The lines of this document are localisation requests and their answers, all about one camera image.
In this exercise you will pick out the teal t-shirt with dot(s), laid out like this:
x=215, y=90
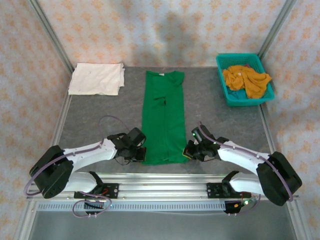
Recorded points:
x=237, y=94

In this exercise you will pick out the purple garment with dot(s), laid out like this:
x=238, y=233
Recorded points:
x=247, y=65

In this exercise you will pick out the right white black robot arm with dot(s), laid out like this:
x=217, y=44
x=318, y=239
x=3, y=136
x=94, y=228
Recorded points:
x=245, y=157

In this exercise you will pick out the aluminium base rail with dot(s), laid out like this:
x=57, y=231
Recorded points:
x=162, y=185

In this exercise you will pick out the green t-shirt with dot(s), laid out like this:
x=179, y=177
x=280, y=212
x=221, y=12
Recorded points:
x=163, y=120

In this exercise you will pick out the teal plastic basket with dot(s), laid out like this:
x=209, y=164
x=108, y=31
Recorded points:
x=225, y=75

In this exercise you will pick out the mustard yellow t-shirt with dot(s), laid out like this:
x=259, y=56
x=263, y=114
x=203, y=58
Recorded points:
x=250, y=80

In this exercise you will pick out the aluminium frame post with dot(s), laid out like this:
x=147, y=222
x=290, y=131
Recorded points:
x=50, y=32
x=275, y=27

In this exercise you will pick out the white folded t-shirt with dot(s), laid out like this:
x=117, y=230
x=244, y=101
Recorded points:
x=96, y=78

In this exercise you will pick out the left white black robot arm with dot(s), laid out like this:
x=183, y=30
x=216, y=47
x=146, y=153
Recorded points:
x=87, y=156

